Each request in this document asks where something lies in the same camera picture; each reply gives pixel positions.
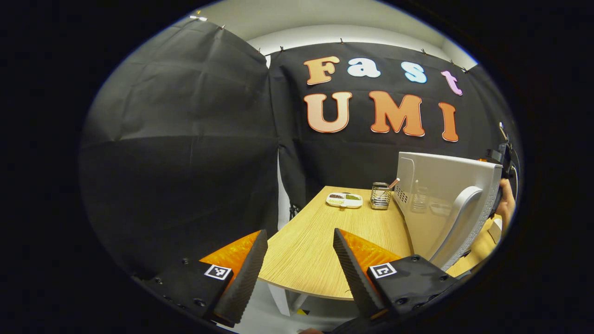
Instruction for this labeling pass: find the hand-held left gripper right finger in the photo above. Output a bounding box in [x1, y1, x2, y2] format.
[332, 227, 465, 325]

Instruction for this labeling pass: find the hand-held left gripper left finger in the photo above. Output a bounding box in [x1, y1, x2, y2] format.
[135, 229, 269, 328]

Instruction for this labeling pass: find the white microwave oven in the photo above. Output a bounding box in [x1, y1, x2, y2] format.
[393, 151, 504, 273]

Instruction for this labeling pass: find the metal wire basket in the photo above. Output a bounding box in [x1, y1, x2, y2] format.
[370, 182, 393, 210]

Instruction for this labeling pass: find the white divided dish of beans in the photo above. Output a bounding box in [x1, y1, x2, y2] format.
[326, 192, 363, 209]

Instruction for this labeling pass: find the white table leg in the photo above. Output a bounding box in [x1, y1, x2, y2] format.
[268, 282, 309, 317]

